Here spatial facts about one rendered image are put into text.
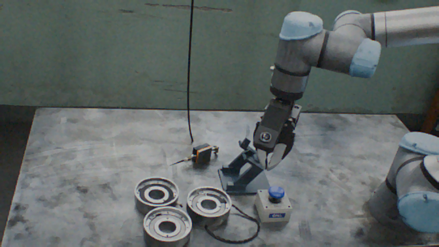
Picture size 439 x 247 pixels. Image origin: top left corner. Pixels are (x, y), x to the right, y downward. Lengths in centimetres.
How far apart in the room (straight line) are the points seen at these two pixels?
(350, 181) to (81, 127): 78
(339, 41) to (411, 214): 40
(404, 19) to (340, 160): 54
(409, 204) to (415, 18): 38
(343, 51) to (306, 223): 46
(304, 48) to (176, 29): 176
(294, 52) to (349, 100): 224
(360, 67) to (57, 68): 205
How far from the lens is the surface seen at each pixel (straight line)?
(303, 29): 93
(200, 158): 131
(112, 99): 283
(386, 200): 128
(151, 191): 118
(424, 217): 111
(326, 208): 128
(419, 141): 122
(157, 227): 109
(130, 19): 262
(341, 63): 95
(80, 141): 139
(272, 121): 99
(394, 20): 107
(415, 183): 110
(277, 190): 117
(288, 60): 96
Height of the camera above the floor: 160
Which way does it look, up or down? 32 degrees down
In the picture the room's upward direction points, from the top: 9 degrees clockwise
